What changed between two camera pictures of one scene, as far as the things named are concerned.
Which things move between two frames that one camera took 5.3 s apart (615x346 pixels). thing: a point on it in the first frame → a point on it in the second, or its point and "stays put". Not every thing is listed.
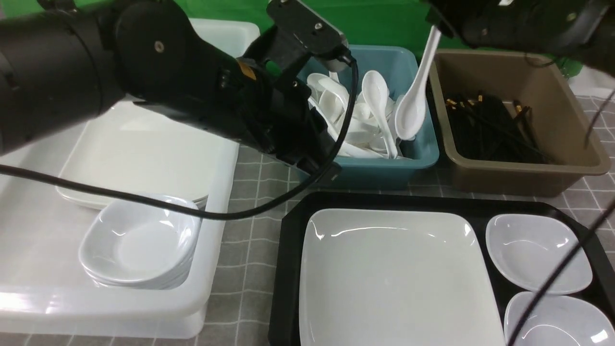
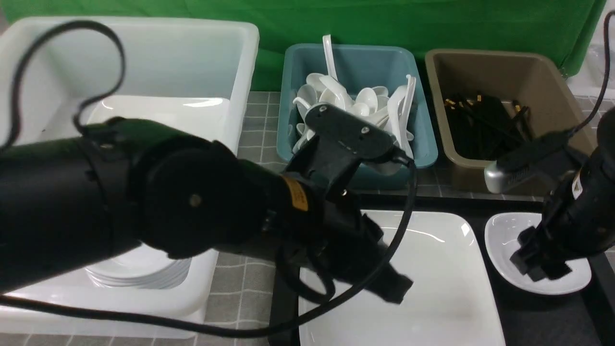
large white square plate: [393, 278] stays put
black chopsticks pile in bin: [488, 131] stays put
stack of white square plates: [134, 148] → [206, 118]
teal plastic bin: [398, 64] → [296, 62]
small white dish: [529, 250] stays put
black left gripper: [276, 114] → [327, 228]
